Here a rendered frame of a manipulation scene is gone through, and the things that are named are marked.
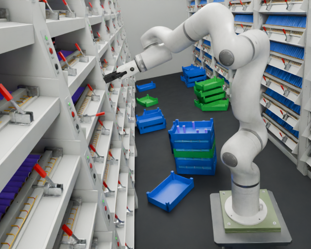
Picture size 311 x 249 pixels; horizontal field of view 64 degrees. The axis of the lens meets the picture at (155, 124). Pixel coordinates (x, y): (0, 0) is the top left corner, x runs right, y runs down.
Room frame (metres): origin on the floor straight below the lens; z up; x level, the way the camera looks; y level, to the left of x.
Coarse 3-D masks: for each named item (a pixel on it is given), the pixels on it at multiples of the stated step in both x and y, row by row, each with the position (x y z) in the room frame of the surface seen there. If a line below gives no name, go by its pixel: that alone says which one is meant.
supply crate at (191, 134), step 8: (176, 120) 1.85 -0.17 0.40; (176, 128) 1.84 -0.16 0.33; (192, 128) 1.79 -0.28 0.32; (200, 128) 1.77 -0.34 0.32; (208, 128) 1.74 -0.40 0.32; (176, 136) 1.67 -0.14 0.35; (184, 136) 1.65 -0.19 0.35; (192, 136) 1.62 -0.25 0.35; (200, 136) 1.60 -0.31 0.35; (208, 136) 1.58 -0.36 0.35
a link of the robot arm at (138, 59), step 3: (138, 54) 1.20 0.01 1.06; (138, 57) 1.17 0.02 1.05; (141, 57) 1.17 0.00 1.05; (138, 60) 1.16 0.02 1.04; (141, 60) 1.16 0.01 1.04; (138, 63) 1.16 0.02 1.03; (141, 63) 1.16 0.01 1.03; (138, 66) 1.17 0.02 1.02; (141, 66) 1.16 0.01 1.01; (144, 66) 1.16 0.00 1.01; (141, 69) 1.16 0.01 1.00; (144, 69) 1.17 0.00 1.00
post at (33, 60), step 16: (48, 32) 0.77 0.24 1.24; (32, 48) 0.68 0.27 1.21; (0, 64) 0.68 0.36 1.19; (16, 64) 0.68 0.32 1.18; (32, 64) 0.68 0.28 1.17; (48, 64) 0.69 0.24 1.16; (64, 80) 0.77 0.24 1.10; (64, 96) 0.72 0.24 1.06; (64, 112) 0.68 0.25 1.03; (48, 128) 0.68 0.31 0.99; (64, 128) 0.68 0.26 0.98; (80, 128) 0.76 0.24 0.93; (80, 144) 0.71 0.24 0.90; (80, 160) 0.68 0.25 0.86; (80, 176) 0.68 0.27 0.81; (96, 176) 0.76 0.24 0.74; (96, 224) 0.68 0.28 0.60; (112, 224) 0.75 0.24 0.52; (112, 240) 0.69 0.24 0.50
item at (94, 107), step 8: (88, 80) 1.38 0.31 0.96; (96, 88) 1.38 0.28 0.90; (104, 88) 1.38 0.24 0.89; (88, 96) 1.25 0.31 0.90; (104, 96) 1.35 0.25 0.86; (88, 104) 1.13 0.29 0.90; (96, 104) 1.14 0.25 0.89; (80, 112) 1.03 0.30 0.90; (88, 112) 1.03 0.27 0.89; (96, 112) 1.04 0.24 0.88; (96, 120) 1.04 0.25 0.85; (88, 128) 0.87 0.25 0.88; (88, 136) 0.83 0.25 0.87; (88, 144) 0.83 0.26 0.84
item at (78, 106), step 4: (88, 88) 1.30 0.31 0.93; (84, 92) 1.23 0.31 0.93; (88, 92) 1.27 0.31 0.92; (80, 96) 1.16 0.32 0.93; (84, 96) 1.17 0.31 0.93; (80, 100) 1.11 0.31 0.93; (84, 100) 1.15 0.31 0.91; (76, 104) 1.05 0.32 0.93; (80, 104) 1.07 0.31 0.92; (76, 108) 1.01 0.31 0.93; (80, 108) 1.07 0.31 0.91
